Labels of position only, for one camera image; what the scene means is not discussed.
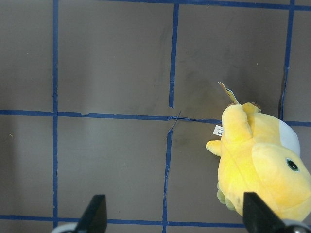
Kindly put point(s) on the yellow plush dinosaur toy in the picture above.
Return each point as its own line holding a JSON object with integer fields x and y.
{"x": 260, "y": 153}

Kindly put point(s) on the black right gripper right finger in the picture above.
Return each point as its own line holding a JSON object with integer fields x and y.
{"x": 259, "y": 218}

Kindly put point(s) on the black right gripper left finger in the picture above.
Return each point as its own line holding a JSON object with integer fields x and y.
{"x": 94, "y": 218}

